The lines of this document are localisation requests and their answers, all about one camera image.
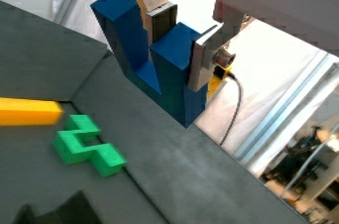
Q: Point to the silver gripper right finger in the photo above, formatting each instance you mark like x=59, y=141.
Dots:
x=209, y=47

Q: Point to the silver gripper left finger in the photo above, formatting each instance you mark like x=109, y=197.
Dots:
x=157, y=16

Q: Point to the blue U-shaped block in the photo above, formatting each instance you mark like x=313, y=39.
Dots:
x=155, y=66

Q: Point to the green zigzag block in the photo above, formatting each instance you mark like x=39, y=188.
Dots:
x=73, y=152

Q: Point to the yellow long bar block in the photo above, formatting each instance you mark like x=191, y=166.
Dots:
x=25, y=112

